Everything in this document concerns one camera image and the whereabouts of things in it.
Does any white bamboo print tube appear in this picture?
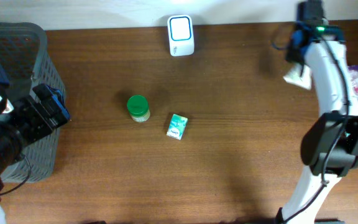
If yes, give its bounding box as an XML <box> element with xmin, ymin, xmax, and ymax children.
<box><xmin>283</xmin><ymin>63</ymin><xmax>312</xmax><ymax>90</ymax></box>

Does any teal pocket tissue pack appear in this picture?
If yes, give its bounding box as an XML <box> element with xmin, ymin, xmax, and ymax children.
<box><xmin>167</xmin><ymin>114</ymin><xmax>188</xmax><ymax>140</ymax></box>

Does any green lid glass jar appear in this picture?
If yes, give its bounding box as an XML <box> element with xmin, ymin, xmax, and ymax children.
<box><xmin>127</xmin><ymin>95</ymin><xmax>150</xmax><ymax>123</ymax></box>

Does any teal wet wipes pouch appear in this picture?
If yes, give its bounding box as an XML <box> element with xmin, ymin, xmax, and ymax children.
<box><xmin>344</xmin><ymin>131</ymin><xmax>351</xmax><ymax>138</ymax></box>

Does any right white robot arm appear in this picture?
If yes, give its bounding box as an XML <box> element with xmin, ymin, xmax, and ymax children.
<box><xmin>273</xmin><ymin>1</ymin><xmax>358</xmax><ymax>223</ymax></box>

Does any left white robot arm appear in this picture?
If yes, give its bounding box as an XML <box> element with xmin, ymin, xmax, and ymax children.
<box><xmin>0</xmin><ymin>64</ymin><xmax>70</xmax><ymax>223</ymax></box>

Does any white barcode scanner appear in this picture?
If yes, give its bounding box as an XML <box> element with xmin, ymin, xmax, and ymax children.
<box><xmin>167</xmin><ymin>15</ymin><xmax>195</xmax><ymax>57</ymax></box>

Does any grey plastic mesh basket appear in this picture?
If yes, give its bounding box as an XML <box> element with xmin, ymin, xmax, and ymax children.
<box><xmin>0</xmin><ymin>22</ymin><xmax>67</xmax><ymax>183</ymax></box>

